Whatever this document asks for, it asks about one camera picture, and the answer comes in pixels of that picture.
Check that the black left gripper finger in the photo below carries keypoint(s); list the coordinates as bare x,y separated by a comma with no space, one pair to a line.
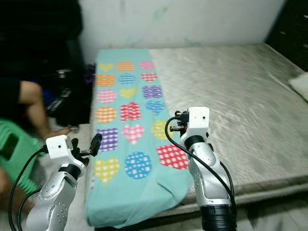
96,144

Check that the teal mat with coloured shapes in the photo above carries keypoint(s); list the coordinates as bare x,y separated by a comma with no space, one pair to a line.
130,197

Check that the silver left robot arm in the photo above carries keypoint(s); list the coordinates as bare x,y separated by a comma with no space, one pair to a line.
53,202

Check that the black and blue bag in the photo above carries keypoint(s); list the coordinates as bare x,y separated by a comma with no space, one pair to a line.
70,101

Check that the white quilted mattress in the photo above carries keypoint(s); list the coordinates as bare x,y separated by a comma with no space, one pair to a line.
236,91

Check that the green plastic stool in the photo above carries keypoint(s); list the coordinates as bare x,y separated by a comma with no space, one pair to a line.
19,154

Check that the person's black shorts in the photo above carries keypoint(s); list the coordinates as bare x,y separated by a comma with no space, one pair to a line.
8,96

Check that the dark cabinet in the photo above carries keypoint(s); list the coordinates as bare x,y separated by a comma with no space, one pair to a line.
38,29

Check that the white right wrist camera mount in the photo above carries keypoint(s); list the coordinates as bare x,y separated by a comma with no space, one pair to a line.
198,119

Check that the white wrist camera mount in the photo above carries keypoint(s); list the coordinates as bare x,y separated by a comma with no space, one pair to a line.
60,148
198,119

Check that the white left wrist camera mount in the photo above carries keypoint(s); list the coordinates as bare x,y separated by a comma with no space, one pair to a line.
60,148

